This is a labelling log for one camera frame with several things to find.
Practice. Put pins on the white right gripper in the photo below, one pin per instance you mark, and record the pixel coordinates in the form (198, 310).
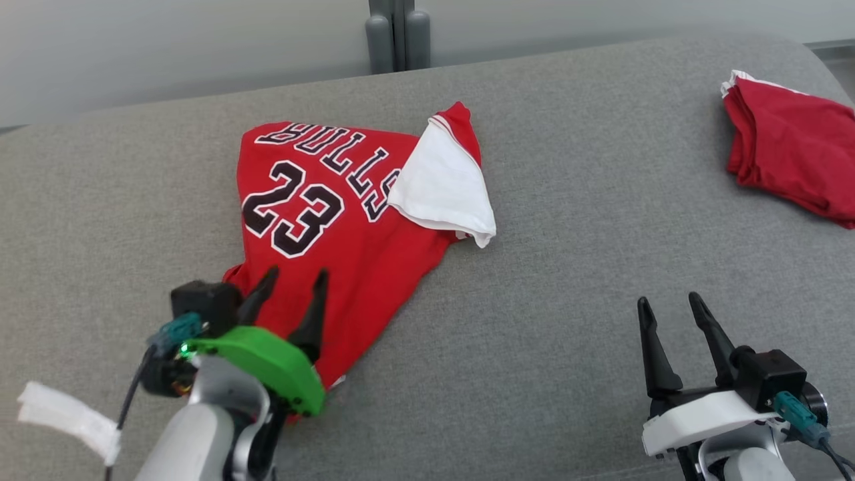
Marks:
(701, 421)

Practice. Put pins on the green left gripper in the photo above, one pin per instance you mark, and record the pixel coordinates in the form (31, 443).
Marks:
(274, 361)

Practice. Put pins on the red Bulls 23 jersey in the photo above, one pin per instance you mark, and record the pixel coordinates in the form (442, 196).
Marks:
(374, 267)

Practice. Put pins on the red shorts white trim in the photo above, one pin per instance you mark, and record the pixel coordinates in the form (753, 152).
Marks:
(795, 147)

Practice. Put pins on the dark grey baseboard strip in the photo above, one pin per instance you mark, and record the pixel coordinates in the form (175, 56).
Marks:
(835, 50)

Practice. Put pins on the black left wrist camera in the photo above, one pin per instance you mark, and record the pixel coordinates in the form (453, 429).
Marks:
(204, 300)

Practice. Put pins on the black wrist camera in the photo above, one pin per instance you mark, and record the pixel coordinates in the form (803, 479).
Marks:
(204, 300)
(768, 374)

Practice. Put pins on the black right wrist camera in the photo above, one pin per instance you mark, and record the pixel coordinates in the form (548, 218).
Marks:
(768, 374)

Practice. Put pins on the teal left camera connector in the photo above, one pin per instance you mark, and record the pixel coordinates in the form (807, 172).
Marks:
(175, 331)

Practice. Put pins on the teal camera connector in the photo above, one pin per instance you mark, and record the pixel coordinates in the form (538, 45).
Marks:
(175, 331)
(801, 417)

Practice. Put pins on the teal right camera connector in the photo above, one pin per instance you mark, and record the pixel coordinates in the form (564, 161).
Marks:
(801, 417)

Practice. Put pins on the grey cylinder post foot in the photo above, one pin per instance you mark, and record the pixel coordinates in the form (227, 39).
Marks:
(418, 40)
(378, 43)

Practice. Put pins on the grey partition post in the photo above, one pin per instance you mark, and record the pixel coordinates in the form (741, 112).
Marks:
(399, 27)

